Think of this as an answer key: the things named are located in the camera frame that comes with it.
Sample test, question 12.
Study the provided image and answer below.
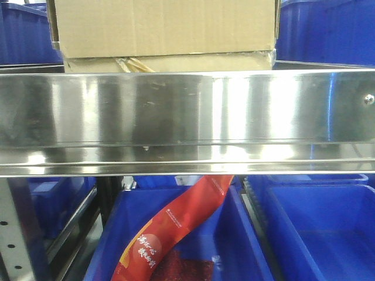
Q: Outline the large torn cardboard box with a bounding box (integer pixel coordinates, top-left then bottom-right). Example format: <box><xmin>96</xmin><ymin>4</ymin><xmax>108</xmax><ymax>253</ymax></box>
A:
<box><xmin>47</xmin><ymin>1</ymin><xmax>280</xmax><ymax>73</ymax></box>

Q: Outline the stainless steel shelf beam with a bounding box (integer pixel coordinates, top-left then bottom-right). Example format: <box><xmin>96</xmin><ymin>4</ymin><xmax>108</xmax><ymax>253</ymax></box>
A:
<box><xmin>1</xmin><ymin>69</ymin><xmax>374</xmax><ymax>177</ymax></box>

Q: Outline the perforated steel shelf upright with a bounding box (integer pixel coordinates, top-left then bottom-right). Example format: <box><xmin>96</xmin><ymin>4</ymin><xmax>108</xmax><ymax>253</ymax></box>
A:
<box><xmin>1</xmin><ymin>178</ymin><xmax>51</xmax><ymax>280</ymax></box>

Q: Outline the peeling clear packing tape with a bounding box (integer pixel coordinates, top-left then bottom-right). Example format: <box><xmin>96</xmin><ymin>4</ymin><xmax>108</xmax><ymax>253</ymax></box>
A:
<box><xmin>115</xmin><ymin>57</ymin><xmax>155</xmax><ymax>73</ymax></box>

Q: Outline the blue bin lower centre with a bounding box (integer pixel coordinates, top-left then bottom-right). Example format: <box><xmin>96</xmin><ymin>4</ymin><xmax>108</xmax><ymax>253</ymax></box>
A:
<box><xmin>84</xmin><ymin>186</ymin><xmax>273</xmax><ymax>280</ymax></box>

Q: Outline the blue bin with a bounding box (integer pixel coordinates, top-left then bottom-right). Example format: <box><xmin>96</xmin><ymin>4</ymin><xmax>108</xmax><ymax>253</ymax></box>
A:
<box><xmin>276</xmin><ymin>1</ymin><xmax>374</xmax><ymax>66</ymax></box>
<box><xmin>84</xmin><ymin>186</ymin><xmax>273</xmax><ymax>280</ymax></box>
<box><xmin>1</xmin><ymin>1</ymin><xmax>63</xmax><ymax>65</ymax></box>
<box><xmin>27</xmin><ymin>177</ymin><xmax>96</xmax><ymax>239</ymax></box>
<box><xmin>245</xmin><ymin>175</ymin><xmax>374</xmax><ymax>280</ymax></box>

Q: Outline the red printed snack bag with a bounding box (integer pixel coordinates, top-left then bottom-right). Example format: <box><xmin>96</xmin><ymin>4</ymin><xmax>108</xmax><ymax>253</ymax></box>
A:
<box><xmin>111</xmin><ymin>175</ymin><xmax>234</xmax><ymax>280</ymax></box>

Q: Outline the blue bin lower left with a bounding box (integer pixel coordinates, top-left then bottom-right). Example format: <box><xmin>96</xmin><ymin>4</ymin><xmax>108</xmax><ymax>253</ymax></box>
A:
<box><xmin>27</xmin><ymin>177</ymin><xmax>96</xmax><ymax>239</ymax></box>

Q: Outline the blue bin lower right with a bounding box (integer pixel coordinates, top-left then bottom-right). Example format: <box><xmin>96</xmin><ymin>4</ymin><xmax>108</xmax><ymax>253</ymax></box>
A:
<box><xmin>245</xmin><ymin>175</ymin><xmax>374</xmax><ymax>280</ymax></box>

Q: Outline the blue bin upper right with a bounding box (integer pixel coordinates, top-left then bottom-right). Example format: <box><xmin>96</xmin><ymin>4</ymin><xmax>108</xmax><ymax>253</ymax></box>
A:
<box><xmin>276</xmin><ymin>1</ymin><xmax>374</xmax><ymax>66</ymax></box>

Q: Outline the blue bin upper left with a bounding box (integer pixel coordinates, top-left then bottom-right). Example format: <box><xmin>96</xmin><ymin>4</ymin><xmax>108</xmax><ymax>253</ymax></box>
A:
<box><xmin>1</xmin><ymin>1</ymin><xmax>63</xmax><ymax>65</ymax></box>

